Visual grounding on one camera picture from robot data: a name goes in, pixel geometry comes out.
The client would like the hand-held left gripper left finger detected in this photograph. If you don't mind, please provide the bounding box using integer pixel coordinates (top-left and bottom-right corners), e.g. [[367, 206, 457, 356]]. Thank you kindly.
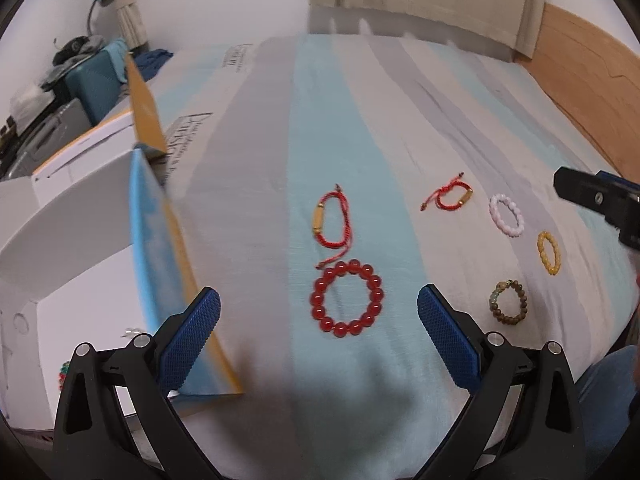
[[52, 286, 223, 480]]

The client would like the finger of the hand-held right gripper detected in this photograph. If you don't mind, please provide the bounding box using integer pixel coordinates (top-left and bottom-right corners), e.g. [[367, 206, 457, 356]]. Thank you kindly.
[[554, 166, 623, 221]]

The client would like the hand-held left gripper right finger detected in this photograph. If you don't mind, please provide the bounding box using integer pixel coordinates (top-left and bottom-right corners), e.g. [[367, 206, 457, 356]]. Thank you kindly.
[[417, 284, 586, 480]]

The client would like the yellow bead bracelet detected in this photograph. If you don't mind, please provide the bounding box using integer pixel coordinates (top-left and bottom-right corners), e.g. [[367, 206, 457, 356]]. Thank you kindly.
[[536, 230, 562, 277]]

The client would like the brown wooden bead bracelet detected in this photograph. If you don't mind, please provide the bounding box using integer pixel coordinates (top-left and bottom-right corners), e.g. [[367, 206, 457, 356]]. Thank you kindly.
[[489, 280, 531, 326]]

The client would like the white bead bracelet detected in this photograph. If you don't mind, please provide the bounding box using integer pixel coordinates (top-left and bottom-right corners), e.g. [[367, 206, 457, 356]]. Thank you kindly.
[[489, 193, 525, 237]]

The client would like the red cord bracelet gold tube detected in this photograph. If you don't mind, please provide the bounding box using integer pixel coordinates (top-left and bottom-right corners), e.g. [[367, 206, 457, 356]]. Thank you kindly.
[[312, 185, 353, 270], [421, 174, 475, 212]]

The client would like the red bead bracelet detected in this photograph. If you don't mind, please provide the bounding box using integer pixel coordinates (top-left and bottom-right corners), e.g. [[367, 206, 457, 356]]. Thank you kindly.
[[308, 259, 386, 338]]

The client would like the white cardboard box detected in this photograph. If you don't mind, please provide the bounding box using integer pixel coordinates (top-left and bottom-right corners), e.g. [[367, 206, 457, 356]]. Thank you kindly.
[[0, 52, 246, 433]]

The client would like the wooden headboard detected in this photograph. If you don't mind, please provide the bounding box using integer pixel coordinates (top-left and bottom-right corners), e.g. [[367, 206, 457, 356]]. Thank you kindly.
[[517, 2, 640, 181]]

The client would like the person's leg in jeans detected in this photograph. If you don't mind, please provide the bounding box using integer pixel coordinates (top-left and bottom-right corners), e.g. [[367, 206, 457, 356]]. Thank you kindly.
[[575, 345, 640, 461]]

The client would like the striped bed sheet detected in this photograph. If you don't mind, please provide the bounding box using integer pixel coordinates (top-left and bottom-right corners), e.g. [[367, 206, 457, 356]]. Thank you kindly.
[[135, 32, 640, 480]]

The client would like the teal suitcase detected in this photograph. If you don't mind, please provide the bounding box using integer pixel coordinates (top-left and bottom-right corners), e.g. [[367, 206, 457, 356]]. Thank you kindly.
[[65, 50, 133, 128]]

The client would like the dark blue cloth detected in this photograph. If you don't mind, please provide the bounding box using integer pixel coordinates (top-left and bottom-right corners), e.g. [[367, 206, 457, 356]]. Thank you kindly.
[[135, 49, 173, 81]]

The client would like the teal cloth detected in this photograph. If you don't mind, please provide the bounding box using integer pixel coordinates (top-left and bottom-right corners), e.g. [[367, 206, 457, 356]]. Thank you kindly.
[[102, 39, 131, 83]]

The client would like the white plastic bag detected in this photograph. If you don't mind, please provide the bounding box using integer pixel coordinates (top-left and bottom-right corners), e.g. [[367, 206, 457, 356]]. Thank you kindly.
[[10, 80, 53, 123]]

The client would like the dark clothes pile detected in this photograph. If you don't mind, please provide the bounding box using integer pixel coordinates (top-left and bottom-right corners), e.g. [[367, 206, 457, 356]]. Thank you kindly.
[[52, 35, 106, 68]]

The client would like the tied beige curtain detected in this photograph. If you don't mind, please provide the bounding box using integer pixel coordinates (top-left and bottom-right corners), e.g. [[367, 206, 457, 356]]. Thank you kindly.
[[116, 0, 151, 53]]

